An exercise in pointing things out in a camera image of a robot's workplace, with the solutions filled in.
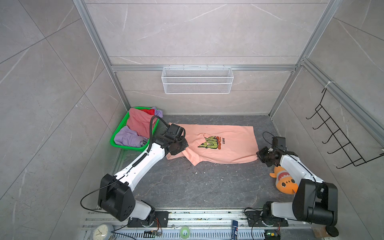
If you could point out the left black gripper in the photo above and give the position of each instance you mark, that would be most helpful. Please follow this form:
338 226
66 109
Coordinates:
185 144

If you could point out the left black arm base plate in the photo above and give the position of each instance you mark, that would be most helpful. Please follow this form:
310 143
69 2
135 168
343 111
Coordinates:
162 219

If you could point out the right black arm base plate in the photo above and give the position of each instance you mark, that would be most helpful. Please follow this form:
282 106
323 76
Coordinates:
255 219

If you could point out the small black circuit board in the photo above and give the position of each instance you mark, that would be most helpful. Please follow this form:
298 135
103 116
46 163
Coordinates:
152 234

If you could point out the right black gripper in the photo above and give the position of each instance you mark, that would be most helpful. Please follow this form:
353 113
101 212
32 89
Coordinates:
260 154

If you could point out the white wire mesh wall basket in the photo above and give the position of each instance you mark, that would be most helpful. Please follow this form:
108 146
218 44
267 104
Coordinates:
197 80

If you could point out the orange shark plush toy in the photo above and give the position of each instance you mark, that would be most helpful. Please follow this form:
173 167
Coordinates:
284 181

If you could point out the small green circuit board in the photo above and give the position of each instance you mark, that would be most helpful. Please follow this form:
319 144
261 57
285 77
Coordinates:
272 235

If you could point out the green tape roll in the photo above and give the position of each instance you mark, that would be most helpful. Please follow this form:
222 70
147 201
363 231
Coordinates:
185 233

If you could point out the white analog clock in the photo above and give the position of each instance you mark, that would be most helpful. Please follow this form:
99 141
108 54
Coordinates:
103 232

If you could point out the red t-shirt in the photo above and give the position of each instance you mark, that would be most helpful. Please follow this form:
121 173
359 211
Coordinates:
151 112

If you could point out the peach pink printed t-shirt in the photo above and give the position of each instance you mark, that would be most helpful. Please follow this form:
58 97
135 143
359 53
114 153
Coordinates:
220 144

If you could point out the blue spray can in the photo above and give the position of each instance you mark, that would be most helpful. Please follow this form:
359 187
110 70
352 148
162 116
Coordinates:
234 235

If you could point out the dusty rose t-shirt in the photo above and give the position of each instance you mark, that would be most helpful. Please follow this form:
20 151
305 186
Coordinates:
139 122

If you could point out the black wire hook rack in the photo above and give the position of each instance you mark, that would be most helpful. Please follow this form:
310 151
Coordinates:
337 135

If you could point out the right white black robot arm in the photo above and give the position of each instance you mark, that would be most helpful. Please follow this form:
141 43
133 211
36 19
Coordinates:
315 201

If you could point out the brown jar black lid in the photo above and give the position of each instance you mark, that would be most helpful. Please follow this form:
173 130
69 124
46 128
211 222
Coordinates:
325 232

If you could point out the aluminium mounting rail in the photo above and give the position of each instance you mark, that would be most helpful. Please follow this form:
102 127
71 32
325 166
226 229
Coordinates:
204 224

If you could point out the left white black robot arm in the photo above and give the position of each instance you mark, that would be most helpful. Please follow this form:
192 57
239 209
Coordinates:
116 192

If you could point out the lavender purple t-shirt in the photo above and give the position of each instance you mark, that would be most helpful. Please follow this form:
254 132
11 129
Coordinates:
129 138

